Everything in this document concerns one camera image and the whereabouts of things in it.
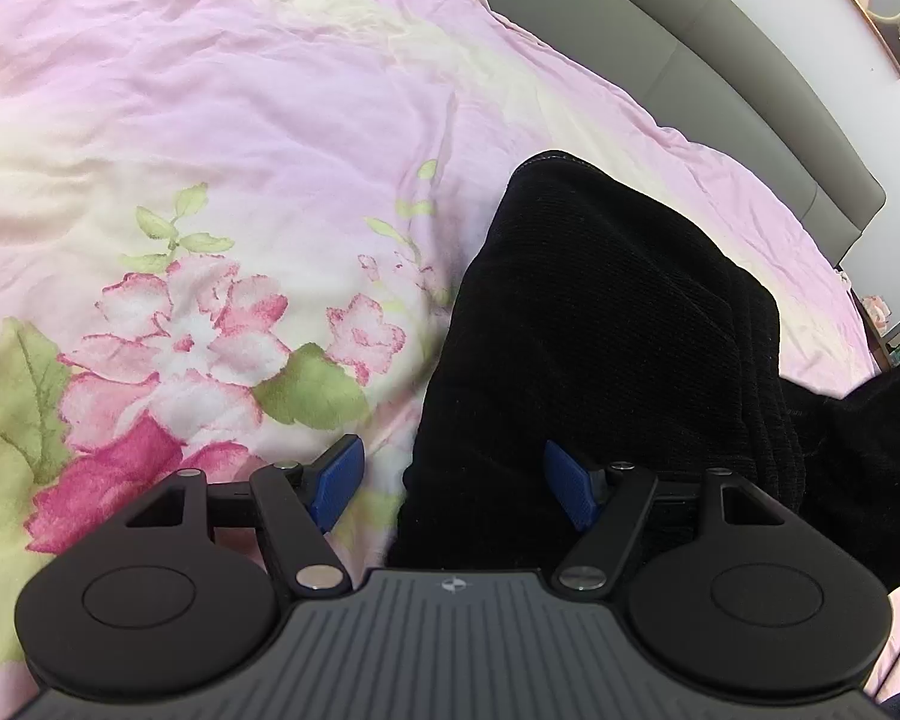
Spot grey padded bed headboard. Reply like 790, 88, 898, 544
450, 0, 888, 272

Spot pink floral blanket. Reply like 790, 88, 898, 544
0, 0, 880, 700

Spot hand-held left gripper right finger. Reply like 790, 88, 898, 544
543, 440, 826, 599

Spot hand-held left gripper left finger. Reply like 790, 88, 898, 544
82, 435, 367, 597

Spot black pants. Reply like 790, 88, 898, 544
386, 151, 900, 595

